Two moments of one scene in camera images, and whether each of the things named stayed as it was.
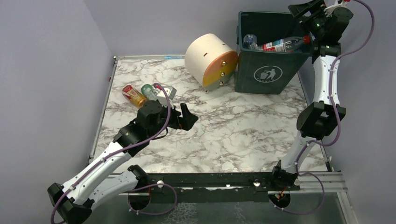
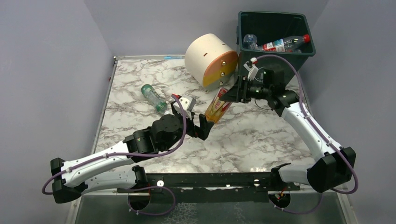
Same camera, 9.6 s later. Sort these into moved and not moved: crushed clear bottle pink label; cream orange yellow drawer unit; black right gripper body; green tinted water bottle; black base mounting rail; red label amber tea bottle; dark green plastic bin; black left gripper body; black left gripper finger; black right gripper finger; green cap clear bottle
Moved: black right gripper body; green cap clear bottle; black right gripper finger; red label amber tea bottle; black left gripper body; black left gripper finger
Not moved: black base mounting rail; dark green plastic bin; crushed clear bottle pink label; cream orange yellow drawer unit; green tinted water bottle
